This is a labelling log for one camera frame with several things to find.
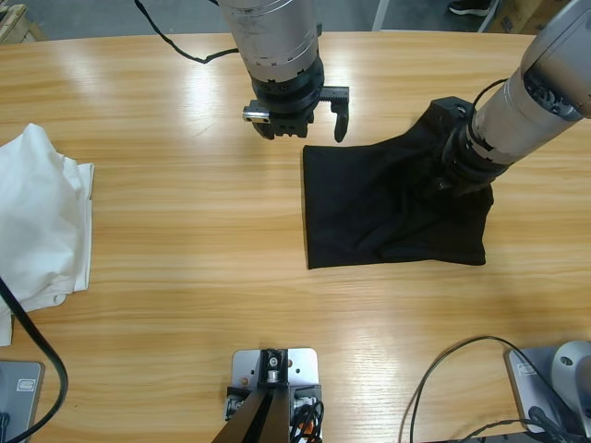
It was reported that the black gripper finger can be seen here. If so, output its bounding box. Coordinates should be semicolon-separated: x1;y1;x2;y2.
316;86;352;145
242;106;283;142
430;95;477;126

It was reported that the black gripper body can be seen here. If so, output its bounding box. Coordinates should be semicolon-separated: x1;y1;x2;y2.
432;120;511;197
242;60;329;141

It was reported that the black Unitree polo shirt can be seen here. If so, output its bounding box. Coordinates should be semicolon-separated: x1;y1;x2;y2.
302;100;496;271

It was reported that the white Unitree T-shirt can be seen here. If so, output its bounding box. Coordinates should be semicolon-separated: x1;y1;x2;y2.
0;123;96;319
0;295;73;347

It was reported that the black white shoe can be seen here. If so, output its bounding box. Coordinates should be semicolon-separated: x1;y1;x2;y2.
447;0;496;18

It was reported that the brown cardboard box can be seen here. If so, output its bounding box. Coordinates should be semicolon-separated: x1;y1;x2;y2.
499;0;591;40

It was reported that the wooden pallet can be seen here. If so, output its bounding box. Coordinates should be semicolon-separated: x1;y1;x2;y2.
0;3;47;45

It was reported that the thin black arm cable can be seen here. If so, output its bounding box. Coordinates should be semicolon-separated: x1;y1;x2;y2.
134;0;243;66
473;78;511;107

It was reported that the white metal post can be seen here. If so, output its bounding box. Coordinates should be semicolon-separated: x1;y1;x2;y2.
371;0;393;32

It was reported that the black cable at base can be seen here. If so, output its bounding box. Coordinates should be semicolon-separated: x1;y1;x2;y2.
406;335;564;443

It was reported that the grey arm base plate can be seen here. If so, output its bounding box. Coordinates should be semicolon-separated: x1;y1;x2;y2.
504;341;591;437
0;360;43;443

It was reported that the white block with dark post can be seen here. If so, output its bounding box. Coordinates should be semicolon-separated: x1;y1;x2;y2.
222;347;326;443

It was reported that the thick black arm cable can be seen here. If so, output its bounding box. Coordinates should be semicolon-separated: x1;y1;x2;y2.
0;277;70;443

